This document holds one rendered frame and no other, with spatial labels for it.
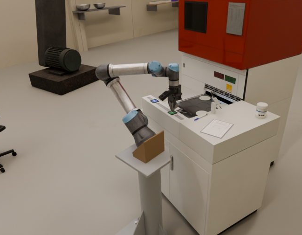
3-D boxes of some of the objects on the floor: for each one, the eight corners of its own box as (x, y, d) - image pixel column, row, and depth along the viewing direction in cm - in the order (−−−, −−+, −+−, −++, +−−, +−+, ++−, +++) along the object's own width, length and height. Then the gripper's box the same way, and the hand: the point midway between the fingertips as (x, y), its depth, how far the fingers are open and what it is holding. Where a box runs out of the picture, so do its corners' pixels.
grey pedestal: (139, 286, 176) (128, 199, 138) (101, 246, 205) (84, 164, 166) (185, 238, 207) (187, 156, 169) (147, 209, 235) (142, 133, 197)
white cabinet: (190, 158, 300) (193, 93, 262) (259, 213, 226) (277, 134, 187) (143, 178, 272) (137, 109, 234) (203, 249, 198) (210, 165, 160)
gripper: (183, 85, 183) (182, 112, 193) (175, 81, 190) (175, 107, 200) (173, 88, 179) (173, 114, 189) (166, 84, 186) (166, 110, 196)
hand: (171, 110), depth 193 cm, fingers closed
